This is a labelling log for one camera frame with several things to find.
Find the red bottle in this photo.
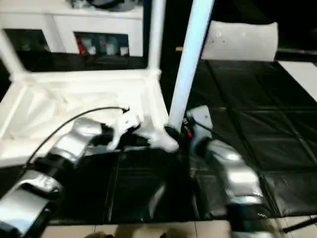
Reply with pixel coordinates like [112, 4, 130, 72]
[76, 37, 85, 54]

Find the black left wrist camera cable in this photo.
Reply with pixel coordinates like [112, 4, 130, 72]
[24, 106, 131, 169]

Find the white plastic table leg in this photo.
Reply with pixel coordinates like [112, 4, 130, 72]
[146, 0, 167, 75]
[168, 0, 215, 129]
[0, 27, 32, 80]

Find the black metal bar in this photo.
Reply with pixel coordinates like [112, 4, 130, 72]
[284, 219, 317, 234]

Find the white flat board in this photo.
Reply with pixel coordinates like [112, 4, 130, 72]
[278, 60, 317, 102]

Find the white cabinet with glass doors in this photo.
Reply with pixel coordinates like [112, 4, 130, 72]
[0, 0, 144, 57]

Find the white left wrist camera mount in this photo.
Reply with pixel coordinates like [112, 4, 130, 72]
[106, 111, 143, 151]

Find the black padded work mat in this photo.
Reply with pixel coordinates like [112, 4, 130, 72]
[0, 51, 317, 225]

